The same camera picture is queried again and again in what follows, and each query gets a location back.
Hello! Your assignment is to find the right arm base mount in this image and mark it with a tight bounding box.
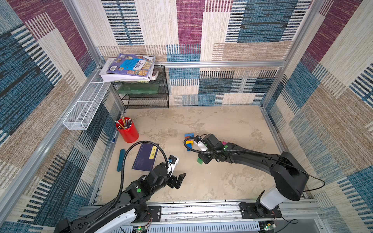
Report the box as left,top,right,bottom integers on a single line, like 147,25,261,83
239,202,282,219

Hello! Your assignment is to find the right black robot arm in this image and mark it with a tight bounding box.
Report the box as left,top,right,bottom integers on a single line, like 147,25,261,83
198,143,309,218

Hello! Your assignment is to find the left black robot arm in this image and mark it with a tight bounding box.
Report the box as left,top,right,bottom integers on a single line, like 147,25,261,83
54,163,186,233

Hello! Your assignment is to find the blue pen by wall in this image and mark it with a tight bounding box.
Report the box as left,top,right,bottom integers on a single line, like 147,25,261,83
112,132,118,144

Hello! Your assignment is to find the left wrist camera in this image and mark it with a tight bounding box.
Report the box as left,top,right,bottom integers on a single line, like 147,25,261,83
168,155,179,176

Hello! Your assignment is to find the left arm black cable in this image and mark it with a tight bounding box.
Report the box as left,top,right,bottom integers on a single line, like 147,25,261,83
120,140,170,204

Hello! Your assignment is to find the stack of books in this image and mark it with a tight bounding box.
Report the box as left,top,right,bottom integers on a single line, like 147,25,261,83
99,53,159,82

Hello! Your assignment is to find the purple notebook yellow label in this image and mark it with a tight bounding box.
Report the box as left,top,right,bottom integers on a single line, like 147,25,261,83
132,143,158,171

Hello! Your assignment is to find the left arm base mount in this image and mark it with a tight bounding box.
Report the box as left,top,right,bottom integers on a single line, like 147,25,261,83
134,205,162,223

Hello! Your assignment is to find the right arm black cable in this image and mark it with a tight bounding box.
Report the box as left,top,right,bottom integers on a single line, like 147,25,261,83
183,135,263,156

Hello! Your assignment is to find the red pencil cup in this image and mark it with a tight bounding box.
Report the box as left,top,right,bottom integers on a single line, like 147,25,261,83
115,115,139,143

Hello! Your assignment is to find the white wire mesh basket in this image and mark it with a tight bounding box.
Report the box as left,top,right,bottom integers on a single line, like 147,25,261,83
63,82,110,130

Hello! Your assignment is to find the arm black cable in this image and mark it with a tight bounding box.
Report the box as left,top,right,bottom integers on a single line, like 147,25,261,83
183,135,263,156
120,140,170,204

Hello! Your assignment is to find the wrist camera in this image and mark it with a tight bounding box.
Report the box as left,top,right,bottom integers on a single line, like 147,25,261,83
168,155,179,176
194,134,224,151

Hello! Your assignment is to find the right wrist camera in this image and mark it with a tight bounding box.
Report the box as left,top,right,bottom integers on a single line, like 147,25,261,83
194,134,224,151

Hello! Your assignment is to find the black wire shelf rack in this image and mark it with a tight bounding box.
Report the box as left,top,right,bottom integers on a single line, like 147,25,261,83
112,66,170,109

